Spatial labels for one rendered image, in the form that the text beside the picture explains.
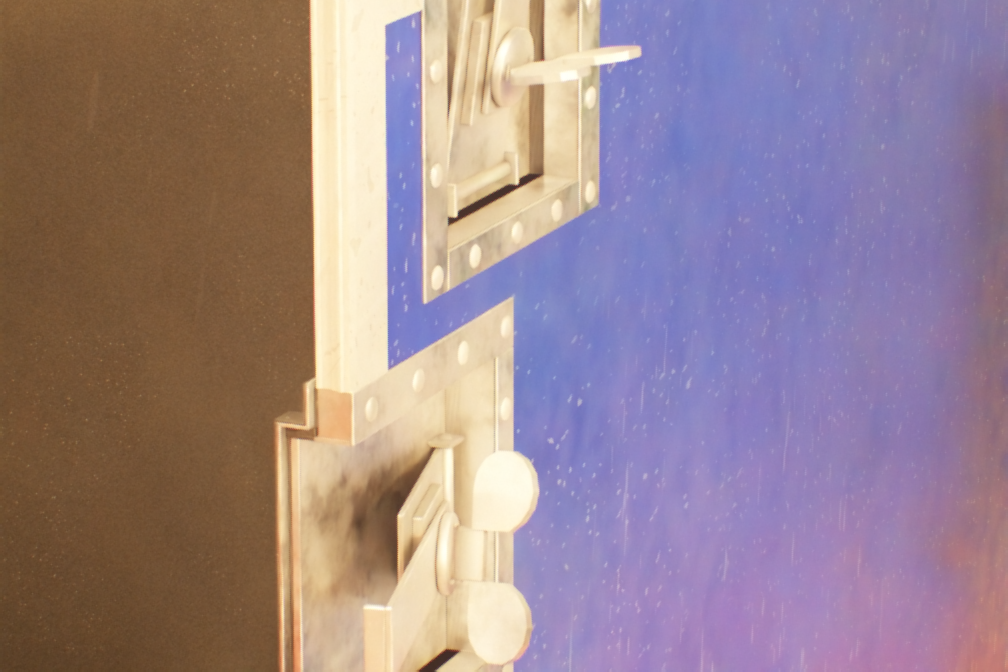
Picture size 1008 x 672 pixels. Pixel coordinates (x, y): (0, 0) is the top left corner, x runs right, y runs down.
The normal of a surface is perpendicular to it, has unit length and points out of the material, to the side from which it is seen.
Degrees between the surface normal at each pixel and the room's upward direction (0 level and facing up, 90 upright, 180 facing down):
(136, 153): 90
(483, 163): 98
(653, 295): 90
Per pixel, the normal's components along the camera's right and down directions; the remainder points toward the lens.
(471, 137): 0.90, 0.24
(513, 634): -0.68, -0.07
